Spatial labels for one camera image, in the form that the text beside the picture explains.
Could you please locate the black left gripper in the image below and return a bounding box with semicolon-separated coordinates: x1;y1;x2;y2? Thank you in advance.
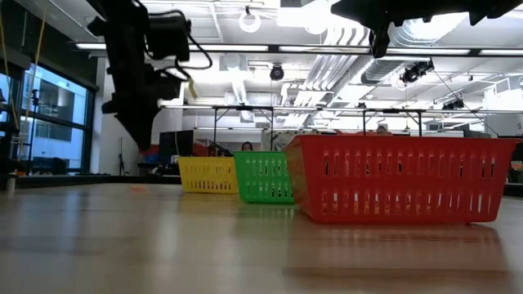
101;60;183;151

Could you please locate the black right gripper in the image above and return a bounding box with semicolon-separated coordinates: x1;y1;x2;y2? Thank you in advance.
330;0;430;58

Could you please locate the yellow plastic basket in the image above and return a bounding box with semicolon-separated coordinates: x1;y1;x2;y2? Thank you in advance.
177;156;239;195

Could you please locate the green plastic basket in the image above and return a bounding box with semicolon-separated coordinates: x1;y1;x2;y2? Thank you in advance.
233;150;295;204

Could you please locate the red plastic basket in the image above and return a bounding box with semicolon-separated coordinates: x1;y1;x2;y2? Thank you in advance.
283;134;523;225

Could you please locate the black computer monitor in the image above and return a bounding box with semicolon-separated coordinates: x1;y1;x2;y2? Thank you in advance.
159;129;194;165

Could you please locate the thin black tripod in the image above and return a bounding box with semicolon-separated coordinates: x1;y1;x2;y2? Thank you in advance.
117;140;128;176

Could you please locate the yellow tag label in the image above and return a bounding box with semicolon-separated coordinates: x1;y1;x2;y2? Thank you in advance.
186;76;199;100

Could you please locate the large black-framed window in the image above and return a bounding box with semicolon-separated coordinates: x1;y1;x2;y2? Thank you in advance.
0;60;98;175

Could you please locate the black pole stand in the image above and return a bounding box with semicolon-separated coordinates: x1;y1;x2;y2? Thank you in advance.
29;87;42;164

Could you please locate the black-legged folding table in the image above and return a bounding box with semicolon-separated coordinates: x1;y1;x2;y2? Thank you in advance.
161;104;324;152
322;107;523;138

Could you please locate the dark shelf unit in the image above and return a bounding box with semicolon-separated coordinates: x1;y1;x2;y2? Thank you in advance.
504;136;523;185

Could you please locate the silver air duct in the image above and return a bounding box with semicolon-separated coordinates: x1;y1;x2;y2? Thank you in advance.
361;18;465;85

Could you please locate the black light rail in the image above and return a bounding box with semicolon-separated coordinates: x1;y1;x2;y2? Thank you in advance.
75;39;523;58

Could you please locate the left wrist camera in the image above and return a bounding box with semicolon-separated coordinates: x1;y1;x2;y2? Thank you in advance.
147;14;192;62

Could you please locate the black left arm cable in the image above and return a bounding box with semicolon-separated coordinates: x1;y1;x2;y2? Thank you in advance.
149;10;213;82

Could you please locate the white ring lamp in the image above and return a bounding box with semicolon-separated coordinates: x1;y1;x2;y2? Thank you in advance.
238;9;262;34

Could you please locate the yellow cable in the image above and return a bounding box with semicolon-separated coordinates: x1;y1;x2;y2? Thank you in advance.
0;0;48;164

